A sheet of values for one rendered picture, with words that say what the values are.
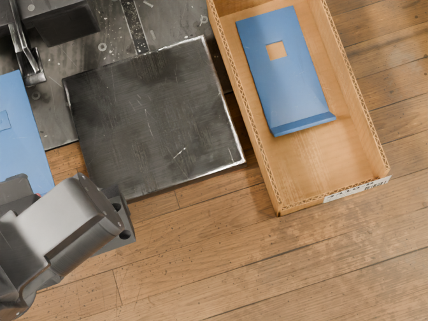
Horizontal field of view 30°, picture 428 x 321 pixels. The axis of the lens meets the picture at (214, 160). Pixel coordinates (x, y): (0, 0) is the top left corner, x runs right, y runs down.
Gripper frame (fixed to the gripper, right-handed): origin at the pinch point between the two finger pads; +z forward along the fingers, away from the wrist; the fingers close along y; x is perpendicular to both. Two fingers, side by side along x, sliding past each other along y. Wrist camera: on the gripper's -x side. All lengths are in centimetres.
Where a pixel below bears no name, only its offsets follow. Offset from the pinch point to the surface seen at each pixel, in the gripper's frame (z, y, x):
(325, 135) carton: 7.2, -5.5, -32.8
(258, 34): 14.1, 6.5, -30.0
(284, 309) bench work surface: -0.6, -19.9, -21.8
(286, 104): 9.4, -1.3, -30.0
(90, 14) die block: 14.9, 14.6, -12.6
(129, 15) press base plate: 19.4, 12.7, -16.7
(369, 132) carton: 0.7, -4.7, -36.0
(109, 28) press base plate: 19.1, 12.0, -14.0
